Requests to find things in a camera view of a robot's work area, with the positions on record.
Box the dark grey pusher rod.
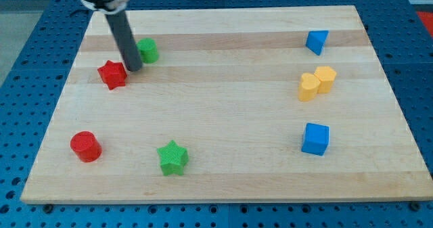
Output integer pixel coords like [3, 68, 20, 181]
[105, 10, 143, 72]

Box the red star block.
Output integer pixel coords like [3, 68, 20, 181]
[97, 60, 127, 90]

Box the green star block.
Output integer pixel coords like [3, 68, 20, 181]
[157, 140, 189, 176]

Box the green cylinder block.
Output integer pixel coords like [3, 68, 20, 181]
[137, 38, 159, 64]

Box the red cylinder block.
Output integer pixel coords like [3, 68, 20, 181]
[70, 131, 102, 162]

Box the wooden board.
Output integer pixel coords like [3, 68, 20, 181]
[21, 5, 432, 204]

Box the blue triangle block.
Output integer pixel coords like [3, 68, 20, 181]
[305, 30, 329, 55]

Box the yellow heart block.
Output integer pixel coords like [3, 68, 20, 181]
[298, 72, 321, 101]

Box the yellow hexagon block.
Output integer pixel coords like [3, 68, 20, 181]
[314, 66, 337, 93]

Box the blue cube block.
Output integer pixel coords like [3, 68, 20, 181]
[301, 123, 329, 156]

